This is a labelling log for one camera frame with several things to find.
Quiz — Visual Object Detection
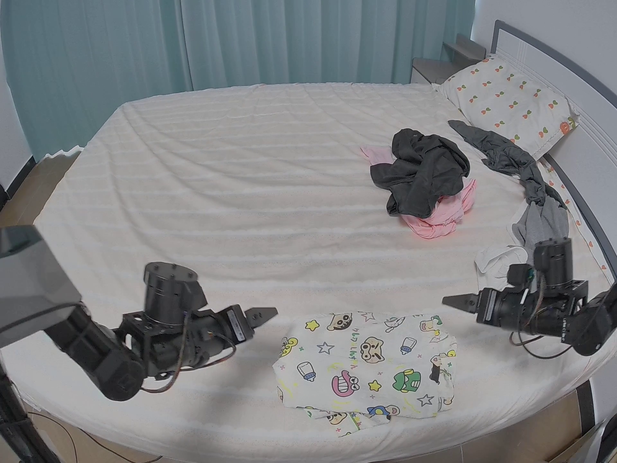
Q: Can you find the black garment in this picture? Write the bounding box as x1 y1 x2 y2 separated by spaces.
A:
370 128 470 218

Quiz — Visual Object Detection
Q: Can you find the black cable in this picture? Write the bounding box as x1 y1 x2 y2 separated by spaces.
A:
510 331 572 359
26 410 162 463

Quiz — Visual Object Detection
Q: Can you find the bed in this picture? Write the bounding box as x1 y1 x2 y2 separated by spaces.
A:
0 20 617 452

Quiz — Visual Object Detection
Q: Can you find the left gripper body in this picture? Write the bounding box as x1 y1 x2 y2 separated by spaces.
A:
190 304 256 360

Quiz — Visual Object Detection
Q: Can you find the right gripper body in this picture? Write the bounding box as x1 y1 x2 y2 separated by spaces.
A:
476 287 531 334

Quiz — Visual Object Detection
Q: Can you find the white printed pyjama top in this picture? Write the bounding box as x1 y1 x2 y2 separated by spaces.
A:
272 311 458 438

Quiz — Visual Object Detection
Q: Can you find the white printed pillow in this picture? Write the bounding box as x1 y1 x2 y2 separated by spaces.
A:
436 55 581 160

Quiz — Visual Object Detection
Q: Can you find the grey bedside table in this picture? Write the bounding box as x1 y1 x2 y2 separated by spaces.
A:
411 34 487 86

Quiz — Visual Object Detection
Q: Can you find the blue-green curtain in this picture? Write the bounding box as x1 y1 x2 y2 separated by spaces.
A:
0 0 478 160

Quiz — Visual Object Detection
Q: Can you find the dark grey garment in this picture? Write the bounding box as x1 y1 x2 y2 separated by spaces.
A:
448 120 567 208

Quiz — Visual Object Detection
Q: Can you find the pink garment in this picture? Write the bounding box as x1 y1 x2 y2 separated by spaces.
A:
361 145 478 240

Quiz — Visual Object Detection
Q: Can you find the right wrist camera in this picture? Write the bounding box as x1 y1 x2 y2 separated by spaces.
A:
508 263 536 290

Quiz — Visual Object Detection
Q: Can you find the white garment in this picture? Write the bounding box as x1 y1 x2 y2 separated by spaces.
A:
475 245 528 288

